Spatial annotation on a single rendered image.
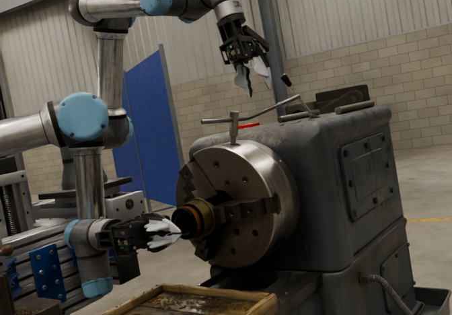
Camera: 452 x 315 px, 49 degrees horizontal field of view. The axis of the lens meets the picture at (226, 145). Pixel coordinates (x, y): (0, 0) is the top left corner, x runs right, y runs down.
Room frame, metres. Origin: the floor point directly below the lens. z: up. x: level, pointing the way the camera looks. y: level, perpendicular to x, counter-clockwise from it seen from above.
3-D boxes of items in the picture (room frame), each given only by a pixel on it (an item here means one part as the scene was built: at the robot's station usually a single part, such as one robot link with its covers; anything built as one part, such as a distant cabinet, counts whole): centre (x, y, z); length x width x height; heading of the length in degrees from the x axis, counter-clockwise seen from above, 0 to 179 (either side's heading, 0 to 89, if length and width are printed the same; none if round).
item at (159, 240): (1.06, 0.18, 1.06); 0.09 x 0.06 x 0.03; 52
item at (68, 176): (1.66, 0.49, 1.21); 0.15 x 0.15 x 0.10
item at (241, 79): (1.35, -0.07, 1.39); 0.06 x 0.03 x 0.09; 142
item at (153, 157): (8.00, 1.41, 1.18); 4.12 x 0.80 x 2.35; 24
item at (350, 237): (1.60, -0.22, 1.06); 0.59 x 0.48 x 0.39; 142
